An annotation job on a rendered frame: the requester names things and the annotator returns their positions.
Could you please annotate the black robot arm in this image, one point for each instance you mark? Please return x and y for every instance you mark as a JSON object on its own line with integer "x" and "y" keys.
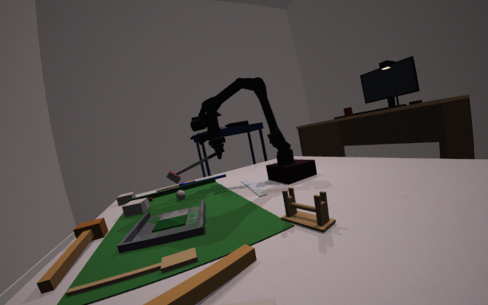
{"x": 210, "y": 106}

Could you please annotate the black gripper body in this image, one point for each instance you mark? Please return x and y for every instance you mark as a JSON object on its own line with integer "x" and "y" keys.
{"x": 214, "y": 132}

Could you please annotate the grey ball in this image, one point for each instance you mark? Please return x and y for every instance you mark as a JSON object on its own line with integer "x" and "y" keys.
{"x": 180, "y": 194}

